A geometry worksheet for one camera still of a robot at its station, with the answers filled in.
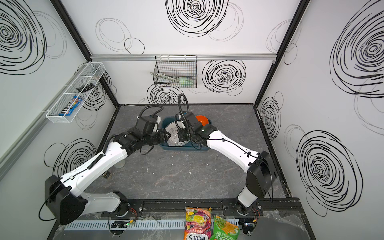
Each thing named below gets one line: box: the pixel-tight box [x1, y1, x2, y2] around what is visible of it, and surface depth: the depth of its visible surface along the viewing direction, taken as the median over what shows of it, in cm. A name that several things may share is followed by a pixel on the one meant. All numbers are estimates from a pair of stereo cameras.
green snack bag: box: [210, 215, 241, 240], surface depth 67 cm
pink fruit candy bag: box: [184, 206, 212, 240], surface depth 69 cm
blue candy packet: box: [58, 96, 83, 116], surface depth 72 cm
